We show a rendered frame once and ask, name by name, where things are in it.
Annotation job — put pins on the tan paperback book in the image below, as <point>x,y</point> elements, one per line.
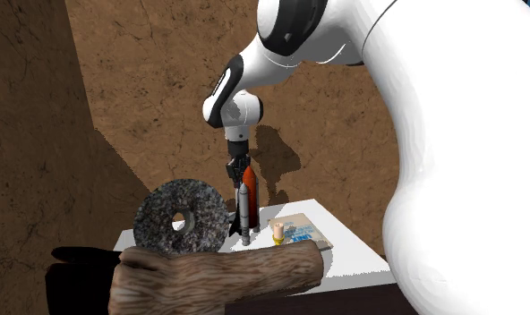
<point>306,231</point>

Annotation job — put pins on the beige cork on yellow base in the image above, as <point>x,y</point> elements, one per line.
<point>278,231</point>

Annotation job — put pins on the white table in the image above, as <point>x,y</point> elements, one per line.
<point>356,261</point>

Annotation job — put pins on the black blocky object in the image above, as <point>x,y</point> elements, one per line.
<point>79,283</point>

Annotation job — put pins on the brown furry log shape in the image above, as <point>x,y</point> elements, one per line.
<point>212,279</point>

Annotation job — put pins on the space shuttle rocket model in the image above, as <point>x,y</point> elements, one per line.
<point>249,196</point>

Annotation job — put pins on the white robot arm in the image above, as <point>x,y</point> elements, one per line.
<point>457,152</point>

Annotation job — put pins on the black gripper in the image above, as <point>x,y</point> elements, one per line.
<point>238,150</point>

